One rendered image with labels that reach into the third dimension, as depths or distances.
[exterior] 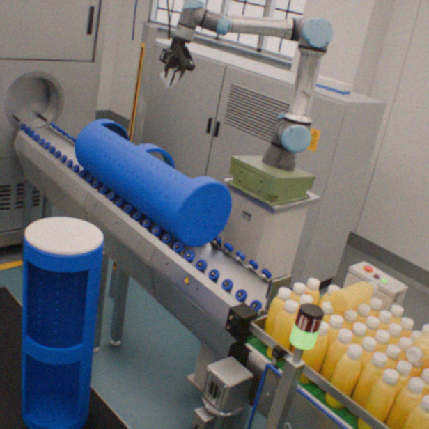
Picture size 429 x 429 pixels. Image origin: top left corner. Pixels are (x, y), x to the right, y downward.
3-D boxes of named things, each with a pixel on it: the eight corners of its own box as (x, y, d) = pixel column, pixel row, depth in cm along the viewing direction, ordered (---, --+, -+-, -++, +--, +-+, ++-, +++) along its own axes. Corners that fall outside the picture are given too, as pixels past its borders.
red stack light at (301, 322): (306, 315, 135) (309, 303, 133) (324, 329, 131) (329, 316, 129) (289, 322, 131) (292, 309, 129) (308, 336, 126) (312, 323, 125)
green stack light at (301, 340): (301, 331, 137) (306, 316, 135) (319, 345, 132) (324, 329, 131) (284, 338, 133) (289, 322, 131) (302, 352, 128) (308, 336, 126)
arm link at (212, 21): (230, 17, 207) (205, 8, 205) (233, 17, 196) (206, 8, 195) (224, 36, 209) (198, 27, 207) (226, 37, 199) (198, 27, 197)
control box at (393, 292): (356, 283, 202) (364, 260, 198) (399, 310, 189) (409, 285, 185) (341, 289, 196) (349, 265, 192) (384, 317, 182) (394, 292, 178)
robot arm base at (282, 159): (278, 159, 246) (284, 138, 242) (301, 170, 235) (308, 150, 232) (254, 158, 236) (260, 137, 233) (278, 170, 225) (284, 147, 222)
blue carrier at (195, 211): (115, 173, 285) (129, 122, 276) (221, 246, 227) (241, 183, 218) (68, 170, 265) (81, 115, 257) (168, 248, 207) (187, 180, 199)
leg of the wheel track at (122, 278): (117, 339, 304) (128, 243, 279) (122, 345, 300) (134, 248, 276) (108, 342, 300) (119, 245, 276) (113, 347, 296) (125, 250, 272)
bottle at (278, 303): (277, 351, 171) (291, 303, 164) (257, 342, 173) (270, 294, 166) (284, 340, 177) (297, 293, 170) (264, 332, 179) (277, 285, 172)
